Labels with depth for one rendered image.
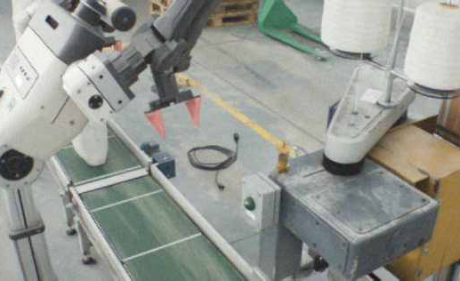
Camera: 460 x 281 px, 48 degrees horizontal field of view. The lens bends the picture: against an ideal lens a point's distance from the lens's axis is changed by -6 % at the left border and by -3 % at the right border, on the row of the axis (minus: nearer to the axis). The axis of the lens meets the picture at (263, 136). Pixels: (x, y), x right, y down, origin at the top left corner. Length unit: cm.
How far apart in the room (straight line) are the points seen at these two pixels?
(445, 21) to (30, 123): 98
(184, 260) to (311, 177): 133
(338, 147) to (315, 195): 12
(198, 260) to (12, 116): 122
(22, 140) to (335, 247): 85
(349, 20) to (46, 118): 76
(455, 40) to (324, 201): 41
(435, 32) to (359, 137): 26
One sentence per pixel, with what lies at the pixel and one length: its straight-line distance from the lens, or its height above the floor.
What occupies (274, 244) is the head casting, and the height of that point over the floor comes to 118.
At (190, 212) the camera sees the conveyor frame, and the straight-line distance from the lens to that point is 262.
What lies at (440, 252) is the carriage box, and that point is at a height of 109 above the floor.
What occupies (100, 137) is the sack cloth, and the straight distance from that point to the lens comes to 305.
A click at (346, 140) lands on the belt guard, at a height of 142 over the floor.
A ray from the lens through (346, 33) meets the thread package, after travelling 126.
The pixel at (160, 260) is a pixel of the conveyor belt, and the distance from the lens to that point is 237.
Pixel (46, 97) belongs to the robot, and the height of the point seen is 140.
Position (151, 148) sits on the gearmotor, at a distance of 316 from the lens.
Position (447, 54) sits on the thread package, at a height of 161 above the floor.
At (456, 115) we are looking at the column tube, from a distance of 137.
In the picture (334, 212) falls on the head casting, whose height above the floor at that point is 134.
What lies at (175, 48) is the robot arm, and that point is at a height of 153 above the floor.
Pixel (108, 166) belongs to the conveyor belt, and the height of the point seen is 38.
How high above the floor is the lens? 192
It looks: 27 degrees down
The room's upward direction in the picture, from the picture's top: 3 degrees clockwise
